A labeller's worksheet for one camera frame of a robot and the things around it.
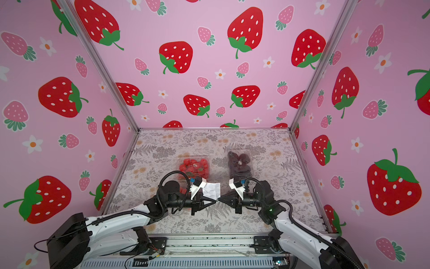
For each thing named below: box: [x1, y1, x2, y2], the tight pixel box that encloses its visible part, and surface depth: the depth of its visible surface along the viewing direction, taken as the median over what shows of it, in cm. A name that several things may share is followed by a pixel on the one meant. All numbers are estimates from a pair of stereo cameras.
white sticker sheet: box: [202, 182, 221, 201], surface depth 67 cm
